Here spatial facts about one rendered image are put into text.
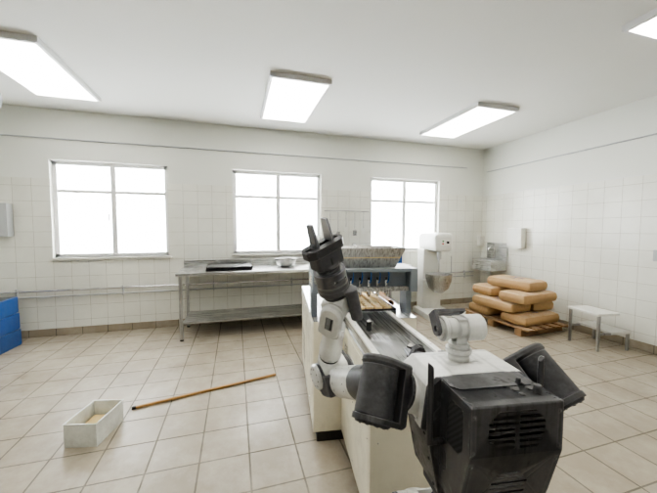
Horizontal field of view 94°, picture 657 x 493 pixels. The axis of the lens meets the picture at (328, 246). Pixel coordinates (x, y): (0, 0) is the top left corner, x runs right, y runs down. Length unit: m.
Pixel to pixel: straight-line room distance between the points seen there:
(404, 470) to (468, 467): 1.03
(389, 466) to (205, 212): 4.14
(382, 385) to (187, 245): 4.48
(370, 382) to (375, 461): 0.96
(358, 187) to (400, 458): 4.37
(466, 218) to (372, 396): 5.96
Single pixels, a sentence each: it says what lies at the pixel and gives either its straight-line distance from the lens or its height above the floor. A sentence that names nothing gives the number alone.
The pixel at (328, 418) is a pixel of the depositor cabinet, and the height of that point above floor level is 0.18.
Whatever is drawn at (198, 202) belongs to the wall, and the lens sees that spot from 5.02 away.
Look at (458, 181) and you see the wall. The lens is 6.50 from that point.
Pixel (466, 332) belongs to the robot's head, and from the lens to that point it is 0.87.
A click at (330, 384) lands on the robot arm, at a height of 0.99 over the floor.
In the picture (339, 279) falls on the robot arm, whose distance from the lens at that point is 0.81.
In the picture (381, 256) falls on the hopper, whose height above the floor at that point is 1.26.
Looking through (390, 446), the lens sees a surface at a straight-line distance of 1.69.
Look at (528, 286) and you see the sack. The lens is 5.16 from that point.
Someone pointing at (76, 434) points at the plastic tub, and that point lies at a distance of 2.90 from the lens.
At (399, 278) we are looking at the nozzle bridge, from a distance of 2.24.
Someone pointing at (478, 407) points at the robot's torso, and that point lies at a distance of 0.71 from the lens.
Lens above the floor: 1.45
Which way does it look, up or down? 3 degrees down
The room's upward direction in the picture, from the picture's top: straight up
